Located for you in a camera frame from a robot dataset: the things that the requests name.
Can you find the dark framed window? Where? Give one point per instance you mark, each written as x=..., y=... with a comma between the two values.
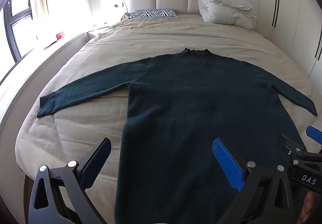
x=10, y=25

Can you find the beige pillow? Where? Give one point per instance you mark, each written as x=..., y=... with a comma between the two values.
x=125, y=16

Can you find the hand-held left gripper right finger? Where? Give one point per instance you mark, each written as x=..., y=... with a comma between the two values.
x=226, y=163

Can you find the white bedside table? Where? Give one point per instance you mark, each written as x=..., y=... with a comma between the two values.
x=96, y=30

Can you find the dark teal knit sweater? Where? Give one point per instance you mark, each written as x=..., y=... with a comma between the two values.
x=188, y=100

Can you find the bed with beige sheet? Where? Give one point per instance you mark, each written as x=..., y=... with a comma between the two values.
x=163, y=35

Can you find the zebra print pillow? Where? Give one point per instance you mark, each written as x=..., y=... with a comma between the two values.
x=152, y=13

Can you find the white bundled duvet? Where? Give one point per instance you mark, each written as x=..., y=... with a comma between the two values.
x=224, y=7

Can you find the person's right hand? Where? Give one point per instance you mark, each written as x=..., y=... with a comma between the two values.
x=309, y=205

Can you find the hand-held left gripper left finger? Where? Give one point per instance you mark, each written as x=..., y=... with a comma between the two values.
x=98, y=159

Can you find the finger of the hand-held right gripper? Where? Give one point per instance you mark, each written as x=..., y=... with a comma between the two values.
x=293, y=144
x=315, y=134

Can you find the white wardrobe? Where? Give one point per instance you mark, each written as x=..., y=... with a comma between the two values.
x=294, y=12

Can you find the small red box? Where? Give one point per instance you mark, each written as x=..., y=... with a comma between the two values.
x=60, y=35

